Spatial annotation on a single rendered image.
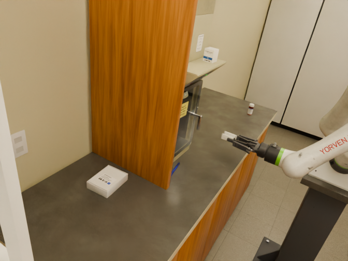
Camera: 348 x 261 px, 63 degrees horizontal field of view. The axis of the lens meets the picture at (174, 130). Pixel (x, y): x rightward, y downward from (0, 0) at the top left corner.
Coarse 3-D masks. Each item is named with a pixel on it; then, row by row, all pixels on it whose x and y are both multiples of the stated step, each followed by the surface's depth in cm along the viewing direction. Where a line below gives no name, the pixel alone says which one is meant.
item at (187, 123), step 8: (200, 80) 146; (184, 88) 133; (192, 88) 140; (200, 88) 149; (184, 96) 135; (192, 96) 144; (192, 104) 147; (192, 112) 151; (184, 120) 146; (192, 120) 155; (184, 128) 150; (192, 128) 160; (184, 136) 154; (192, 136) 165; (176, 144) 148; (184, 144) 159; (176, 152) 152
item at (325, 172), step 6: (318, 168) 162; (324, 168) 161; (330, 168) 160; (312, 174) 162; (318, 174) 161; (324, 174) 160; (330, 174) 159; (336, 174) 158; (342, 174) 157; (324, 180) 159; (330, 180) 158; (336, 180) 157; (342, 180) 156; (342, 186) 155
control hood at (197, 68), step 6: (198, 60) 133; (222, 60) 139; (192, 66) 123; (198, 66) 125; (204, 66) 126; (210, 66) 127; (216, 66) 129; (192, 72) 116; (198, 72) 117; (204, 72) 119; (210, 72) 139; (186, 78) 117; (192, 78) 116; (186, 84) 119
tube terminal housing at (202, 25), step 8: (200, 16) 123; (208, 16) 129; (200, 24) 126; (208, 24) 133; (200, 32) 128; (208, 32) 136; (192, 40) 124; (208, 40) 139; (192, 48) 127; (192, 56) 130; (200, 56) 138; (184, 152) 167
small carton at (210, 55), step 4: (208, 48) 131; (212, 48) 132; (204, 52) 132; (208, 52) 131; (212, 52) 129; (216, 52) 132; (204, 56) 133; (208, 56) 131; (212, 56) 130; (216, 56) 133; (204, 60) 133; (208, 60) 132; (212, 60) 131; (216, 60) 135
